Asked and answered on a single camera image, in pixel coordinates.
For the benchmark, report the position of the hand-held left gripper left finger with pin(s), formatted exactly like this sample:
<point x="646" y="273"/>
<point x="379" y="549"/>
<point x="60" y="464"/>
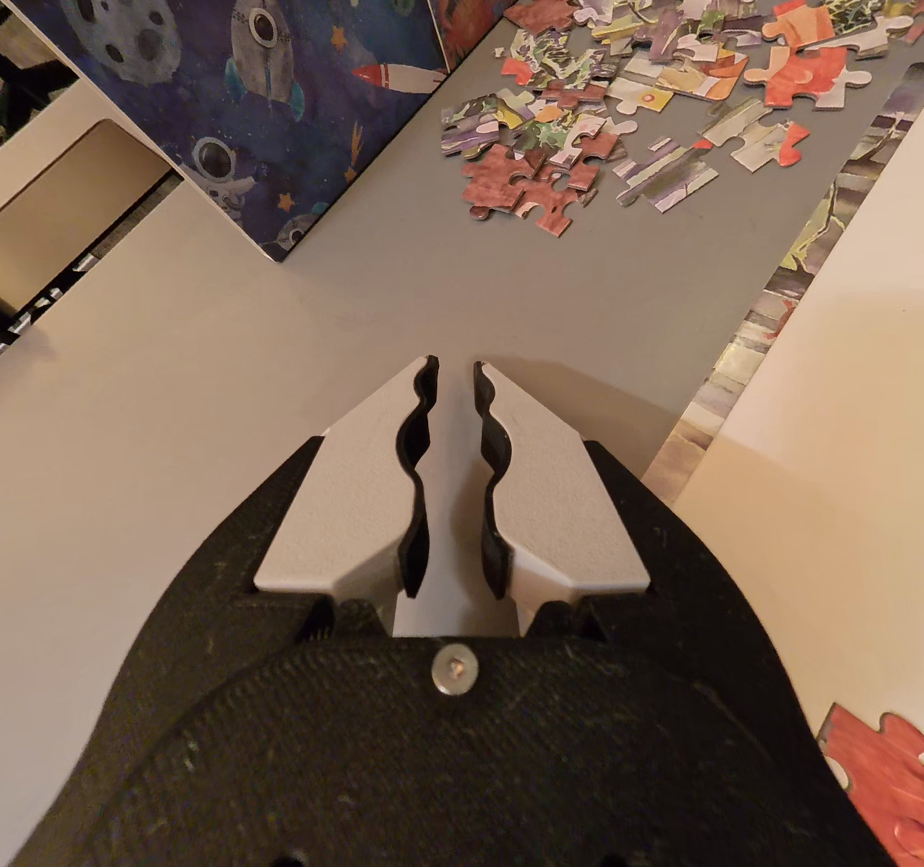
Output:
<point x="339" y="513"/>

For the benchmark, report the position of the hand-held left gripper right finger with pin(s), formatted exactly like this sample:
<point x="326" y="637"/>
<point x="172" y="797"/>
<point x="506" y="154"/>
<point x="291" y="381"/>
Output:
<point x="567" y="520"/>

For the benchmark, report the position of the puzzle tray with painted border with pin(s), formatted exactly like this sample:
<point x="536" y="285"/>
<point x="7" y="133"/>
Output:
<point x="794" y="448"/>

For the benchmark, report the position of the pile of loose puzzle pieces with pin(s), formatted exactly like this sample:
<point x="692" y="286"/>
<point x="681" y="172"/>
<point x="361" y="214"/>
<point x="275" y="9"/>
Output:
<point x="505" y="188"/>

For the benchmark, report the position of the red orange joined puzzle section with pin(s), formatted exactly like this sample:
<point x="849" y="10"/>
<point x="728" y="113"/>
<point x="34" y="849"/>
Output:
<point x="881" y="780"/>

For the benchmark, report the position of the white side table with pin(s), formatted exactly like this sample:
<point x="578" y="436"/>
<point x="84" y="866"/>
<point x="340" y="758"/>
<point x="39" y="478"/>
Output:
<point x="72" y="188"/>

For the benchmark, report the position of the space and ocean print box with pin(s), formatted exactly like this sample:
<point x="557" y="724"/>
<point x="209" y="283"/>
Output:
<point x="216" y="87"/>

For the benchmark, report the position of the black stand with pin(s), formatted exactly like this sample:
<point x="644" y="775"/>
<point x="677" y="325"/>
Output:
<point x="29" y="87"/>

